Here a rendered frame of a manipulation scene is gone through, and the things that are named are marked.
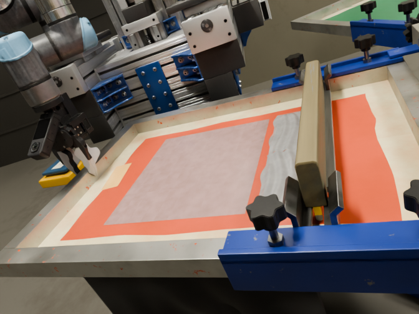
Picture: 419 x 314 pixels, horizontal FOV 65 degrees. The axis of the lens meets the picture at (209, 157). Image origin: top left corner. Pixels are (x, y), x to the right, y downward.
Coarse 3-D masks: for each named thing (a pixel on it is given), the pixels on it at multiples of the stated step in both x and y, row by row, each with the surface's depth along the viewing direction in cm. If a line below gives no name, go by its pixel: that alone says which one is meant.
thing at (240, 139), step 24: (360, 96) 74; (240, 120) 86; (264, 120) 80; (336, 120) 68; (360, 120) 65; (144, 144) 95; (168, 144) 89; (192, 144) 83; (216, 144) 79; (240, 144) 74; (264, 144) 70; (336, 144) 61; (144, 168) 81; (168, 168) 76
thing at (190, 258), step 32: (256, 96) 87; (288, 96) 85; (416, 96) 59; (128, 128) 101; (160, 128) 101; (416, 128) 52; (64, 192) 77; (32, 224) 69; (0, 256) 62; (32, 256) 58; (64, 256) 55; (96, 256) 52; (128, 256) 49; (160, 256) 46; (192, 256) 44
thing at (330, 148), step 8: (328, 96) 70; (328, 104) 67; (328, 112) 64; (328, 120) 61; (328, 128) 59; (328, 136) 57; (328, 144) 55; (328, 152) 53; (328, 160) 51; (328, 168) 49; (328, 176) 48; (328, 192) 46
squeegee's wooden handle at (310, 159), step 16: (304, 80) 65; (320, 80) 68; (304, 96) 58; (320, 96) 61; (304, 112) 53; (320, 112) 56; (304, 128) 48; (320, 128) 51; (304, 144) 45; (320, 144) 47; (304, 160) 42; (320, 160) 44; (304, 176) 42; (320, 176) 42; (304, 192) 44; (320, 192) 43
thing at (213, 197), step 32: (256, 160) 66; (352, 160) 55; (384, 160) 53; (128, 192) 73; (160, 192) 69; (192, 192) 64; (224, 192) 60; (256, 192) 57; (352, 192) 49; (384, 192) 47; (96, 224) 67; (128, 224) 62; (160, 224) 59; (192, 224) 56; (224, 224) 53; (288, 224) 48
